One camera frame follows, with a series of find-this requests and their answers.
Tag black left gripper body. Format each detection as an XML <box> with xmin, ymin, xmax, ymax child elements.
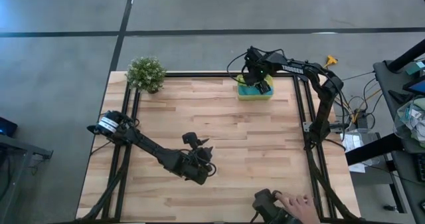
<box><xmin>181</xmin><ymin>146</ymin><xmax>217</xmax><ymax>186</ymax></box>

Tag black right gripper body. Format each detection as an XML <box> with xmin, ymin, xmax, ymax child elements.
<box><xmin>243</xmin><ymin>46</ymin><xmax>272</xmax><ymax>87</ymax></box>

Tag blue microfiber towel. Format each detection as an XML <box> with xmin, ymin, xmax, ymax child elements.
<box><xmin>238</xmin><ymin>85</ymin><xmax>274</xmax><ymax>97</ymax></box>

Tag yellow plastic basket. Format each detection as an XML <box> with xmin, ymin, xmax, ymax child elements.
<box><xmin>236</xmin><ymin>73</ymin><xmax>276</xmax><ymax>102</ymax></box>

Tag yellow power plug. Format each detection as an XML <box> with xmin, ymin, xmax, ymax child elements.
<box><xmin>319</xmin><ymin>55</ymin><xmax>339</xmax><ymax>70</ymax></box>

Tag black handheld control device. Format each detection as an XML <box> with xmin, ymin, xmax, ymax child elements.
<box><xmin>251</xmin><ymin>188</ymin><xmax>299</xmax><ymax>224</ymax></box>

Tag small green potted plant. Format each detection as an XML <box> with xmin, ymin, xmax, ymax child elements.
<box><xmin>126</xmin><ymin>56</ymin><xmax>167</xmax><ymax>95</ymax></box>

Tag person's hand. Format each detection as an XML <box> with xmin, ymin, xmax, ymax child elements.
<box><xmin>276</xmin><ymin>192</ymin><xmax>321</xmax><ymax>224</ymax></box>

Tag black power strip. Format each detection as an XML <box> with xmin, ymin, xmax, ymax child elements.
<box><xmin>353</xmin><ymin>108</ymin><xmax>370</xmax><ymax>130</ymax></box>

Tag white paper sheets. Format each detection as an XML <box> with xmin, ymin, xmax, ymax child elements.
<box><xmin>341</xmin><ymin>132</ymin><xmax>367</xmax><ymax>174</ymax></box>

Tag grey side desk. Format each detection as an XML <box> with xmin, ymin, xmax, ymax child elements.
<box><xmin>373</xmin><ymin>59</ymin><xmax>425</xmax><ymax>224</ymax></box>

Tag black diagonal desk leg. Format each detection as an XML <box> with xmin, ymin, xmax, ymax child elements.
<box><xmin>345</xmin><ymin>133</ymin><xmax>404</xmax><ymax>167</ymax></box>
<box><xmin>387</xmin><ymin>39</ymin><xmax>425</xmax><ymax>72</ymax></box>

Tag dark tablet screen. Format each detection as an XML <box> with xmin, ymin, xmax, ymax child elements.
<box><xmin>402</xmin><ymin>78</ymin><xmax>425</xmax><ymax>97</ymax></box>

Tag teal small box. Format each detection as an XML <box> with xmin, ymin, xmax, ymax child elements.
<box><xmin>405</xmin><ymin>60</ymin><xmax>425</xmax><ymax>76</ymax></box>

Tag clear plastic bag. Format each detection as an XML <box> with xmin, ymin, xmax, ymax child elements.
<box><xmin>393</xmin><ymin>96</ymin><xmax>425</xmax><ymax>149</ymax></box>

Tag grey metal desk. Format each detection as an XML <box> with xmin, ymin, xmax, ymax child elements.
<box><xmin>0</xmin><ymin>134</ymin><xmax>54</xmax><ymax>224</ymax></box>

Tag black device with blue light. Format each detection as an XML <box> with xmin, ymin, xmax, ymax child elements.
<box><xmin>0</xmin><ymin>116</ymin><xmax>19</xmax><ymax>139</ymax></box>

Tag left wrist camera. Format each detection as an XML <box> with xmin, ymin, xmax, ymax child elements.
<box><xmin>181</xmin><ymin>132</ymin><xmax>200</xmax><ymax>149</ymax></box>

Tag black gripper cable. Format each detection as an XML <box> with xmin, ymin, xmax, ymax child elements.
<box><xmin>226</xmin><ymin>50</ymin><xmax>249</xmax><ymax>84</ymax></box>
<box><xmin>199</xmin><ymin>157</ymin><xmax>218</xmax><ymax>178</ymax></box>

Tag black aluminium table frame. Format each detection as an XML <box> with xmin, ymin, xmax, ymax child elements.
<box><xmin>78</xmin><ymin>71</ymin><xmax>363</xmax><ymax>224</ymax></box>

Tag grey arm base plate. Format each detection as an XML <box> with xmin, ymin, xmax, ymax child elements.
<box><xmin>302</xmin><ymin>121</ymin><xmax>349</xmax><ymax>133</ymax></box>

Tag black floor cable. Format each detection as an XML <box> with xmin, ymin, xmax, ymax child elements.
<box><xmin>338</xmin><ymin>90</ymin><xmax>351</xmax><ymax>115</ymax></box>

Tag yellow floor cable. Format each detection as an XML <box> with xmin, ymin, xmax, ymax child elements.
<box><xmin>341</xmin><ymin>88</ymin><xmax>383</xmax><ymax>124</ymax></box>

